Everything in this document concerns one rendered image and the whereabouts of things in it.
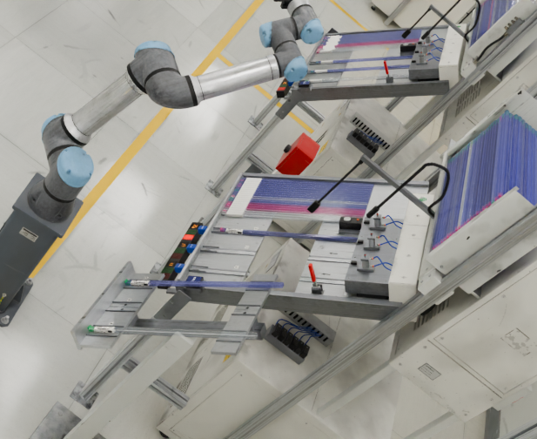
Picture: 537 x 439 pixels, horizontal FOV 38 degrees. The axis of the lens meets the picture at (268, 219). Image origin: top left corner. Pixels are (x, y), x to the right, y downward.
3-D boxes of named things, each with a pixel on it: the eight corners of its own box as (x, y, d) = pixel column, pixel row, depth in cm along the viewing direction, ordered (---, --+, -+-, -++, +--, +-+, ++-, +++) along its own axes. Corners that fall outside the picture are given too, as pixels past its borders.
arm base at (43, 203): (19, 205, 251) (31, 186, 246) (39, 177, 263) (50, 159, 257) (60, 230, 255) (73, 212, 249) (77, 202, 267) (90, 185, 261)
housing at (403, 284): (389, 320, 233) (387, 282, 225) (411, 226, 271) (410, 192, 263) (416, 322, 230) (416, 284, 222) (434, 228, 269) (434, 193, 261)
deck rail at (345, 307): (177, 300, 250) (174, 285, 247) (180, 296, 252) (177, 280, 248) (401, 322, 229) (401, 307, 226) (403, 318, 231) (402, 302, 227)
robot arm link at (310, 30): (300, 30, 240) (326, 23, 242) (288, 7, 246) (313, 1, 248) (300, 49, 247) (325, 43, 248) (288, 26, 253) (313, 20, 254)
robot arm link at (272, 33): (269, 44, 238) (303, 36, 240) (257, 18, 243) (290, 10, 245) (268, 62, 245) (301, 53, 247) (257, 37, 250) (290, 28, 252)
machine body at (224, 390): (147, 434, 295) (236, 358, 258) (209, 313, 350) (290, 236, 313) (280, 528, 305) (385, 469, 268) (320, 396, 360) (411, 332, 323)
